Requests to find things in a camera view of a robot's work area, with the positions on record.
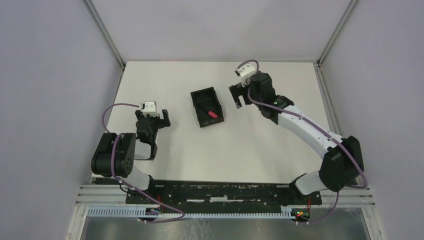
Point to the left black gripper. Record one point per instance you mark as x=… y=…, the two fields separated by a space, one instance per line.
x=161 y=123

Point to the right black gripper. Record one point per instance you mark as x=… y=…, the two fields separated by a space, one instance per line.
x=237 y=90

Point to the red handled screwdriver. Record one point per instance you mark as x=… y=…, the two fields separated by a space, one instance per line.
x=209 y=112

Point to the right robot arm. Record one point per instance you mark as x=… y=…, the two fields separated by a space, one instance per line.
x=284 y=145

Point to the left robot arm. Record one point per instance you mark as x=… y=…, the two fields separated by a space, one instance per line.
x=114 y=157

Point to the black plastic bin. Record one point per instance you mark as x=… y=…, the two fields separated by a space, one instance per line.
x=207 y=97

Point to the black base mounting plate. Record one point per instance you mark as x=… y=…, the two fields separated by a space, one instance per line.
x=211 y=197

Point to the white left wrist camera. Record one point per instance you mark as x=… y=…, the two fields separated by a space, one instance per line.
x=149 y=109

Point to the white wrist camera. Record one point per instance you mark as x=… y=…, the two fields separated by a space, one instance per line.
x=149 y=109
x=245 y=72

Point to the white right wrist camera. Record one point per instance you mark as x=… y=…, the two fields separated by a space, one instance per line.
x=245 y=72

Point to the aluminium frame rail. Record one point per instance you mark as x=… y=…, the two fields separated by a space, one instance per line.
x=111 y=195

